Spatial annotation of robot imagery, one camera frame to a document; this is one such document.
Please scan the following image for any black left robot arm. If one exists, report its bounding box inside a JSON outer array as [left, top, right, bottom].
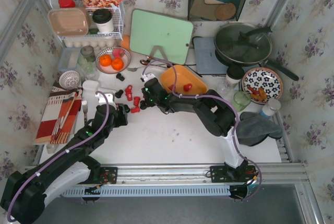
[[1, 104, 127, 223]]

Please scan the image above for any striped red cloth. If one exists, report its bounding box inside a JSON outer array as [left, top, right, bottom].
[[34, 82, 82, 145]]

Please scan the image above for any metal spoon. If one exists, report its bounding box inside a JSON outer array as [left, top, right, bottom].
[[126, 60, 154, 72]]

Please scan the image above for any egg tray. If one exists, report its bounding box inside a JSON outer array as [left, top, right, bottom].
[[64, 39, 117, 50]]

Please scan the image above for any white strainer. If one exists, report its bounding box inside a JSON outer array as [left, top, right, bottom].
[[58, 70, 80, 90]]

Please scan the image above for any white cup black lid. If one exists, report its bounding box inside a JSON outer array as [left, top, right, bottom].
[[92, 8, 114, 33]]

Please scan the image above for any black coffee capsule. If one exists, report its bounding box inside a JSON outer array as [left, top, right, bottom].
[[116, 73, 125, 81], [139, 100, 147, 110], [123, 104, 130, 113], [115, 89, 124, 99]]

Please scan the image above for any clear glass jar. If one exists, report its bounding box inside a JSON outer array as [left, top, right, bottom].
[[77, 45, 98, 80]]

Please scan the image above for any bowl with fruit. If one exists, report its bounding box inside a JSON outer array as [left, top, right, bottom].
[[95, 47, 131, 74]]

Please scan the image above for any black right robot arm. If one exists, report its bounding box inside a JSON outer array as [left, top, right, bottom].
[[141, 77, 249, 178]]

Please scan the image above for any green translucent cup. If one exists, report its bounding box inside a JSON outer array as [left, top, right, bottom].
[[232, 91, 251, 112]]

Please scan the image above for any clear blue rimmed container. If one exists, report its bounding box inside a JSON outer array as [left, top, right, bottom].
[[57, 48, 80, 72]]

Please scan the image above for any green cutting board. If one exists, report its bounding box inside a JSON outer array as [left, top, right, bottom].
[[129, 9, 194, 64]]

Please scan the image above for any white blue bottle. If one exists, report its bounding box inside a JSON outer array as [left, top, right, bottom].
[[259, 98, 281, 119]]

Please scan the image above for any black frying pan with lid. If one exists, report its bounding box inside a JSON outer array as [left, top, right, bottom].
[[213, 22, 299, 81]]

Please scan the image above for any small cup black lid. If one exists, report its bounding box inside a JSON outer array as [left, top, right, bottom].
[[226, 64, 245, 85]]

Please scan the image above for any grey cloth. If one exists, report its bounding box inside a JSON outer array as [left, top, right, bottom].
[[236, 112, 283, 147]]

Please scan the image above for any black mesh organizer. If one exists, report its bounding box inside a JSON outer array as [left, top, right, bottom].
[[187, 0, 246, 21]]

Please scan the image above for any orange plastic storage basket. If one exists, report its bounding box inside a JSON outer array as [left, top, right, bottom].
[[159, 65, 208, 95]]

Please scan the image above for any beige plastic container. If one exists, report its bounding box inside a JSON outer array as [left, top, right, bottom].
[[48, 7, 90, 37]]

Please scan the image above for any grey induction cooker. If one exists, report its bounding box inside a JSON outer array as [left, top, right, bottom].
[[192, 36, 228, 75]]

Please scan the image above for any blue flower patterned plate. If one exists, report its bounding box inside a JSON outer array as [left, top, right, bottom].
[[242, 67, 283, 104]]

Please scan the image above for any white wire rack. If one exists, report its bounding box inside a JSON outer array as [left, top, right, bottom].
[[49, 0, 125, 41]]

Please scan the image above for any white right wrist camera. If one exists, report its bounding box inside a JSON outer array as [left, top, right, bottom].
[[141, 73, 156, 82]]

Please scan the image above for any red lidded jar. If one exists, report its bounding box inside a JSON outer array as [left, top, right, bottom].
[[58, 0, 76, 8]]

